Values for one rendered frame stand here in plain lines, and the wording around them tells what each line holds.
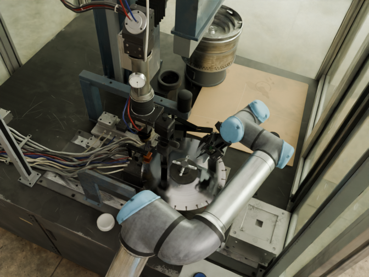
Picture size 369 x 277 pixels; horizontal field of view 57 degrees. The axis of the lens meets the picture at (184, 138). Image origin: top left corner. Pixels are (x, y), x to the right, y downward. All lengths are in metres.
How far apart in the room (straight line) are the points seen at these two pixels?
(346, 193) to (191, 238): 0.35
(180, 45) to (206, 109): 0.57
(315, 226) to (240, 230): 0.45
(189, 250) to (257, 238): 0.52
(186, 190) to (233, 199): 0.42
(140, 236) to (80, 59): 1.44
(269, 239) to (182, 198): 0.35
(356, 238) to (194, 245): 0.35
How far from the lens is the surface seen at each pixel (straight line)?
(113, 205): 1.49
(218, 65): 1.78
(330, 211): 0.85
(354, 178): 0.74
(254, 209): 1.37
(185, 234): 0.84
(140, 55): 0.95
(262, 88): 1.99
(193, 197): 1.29
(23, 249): 2.37
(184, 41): 1.31
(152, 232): 0.85
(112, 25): 1.66
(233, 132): 1.02
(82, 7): 1.05
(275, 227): 1.35
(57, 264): 2.27
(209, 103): 1.84
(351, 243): 0.73
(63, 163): 1.59
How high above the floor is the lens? 2.09
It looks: 53 degrees down
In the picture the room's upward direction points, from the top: 5 degrees clockwise
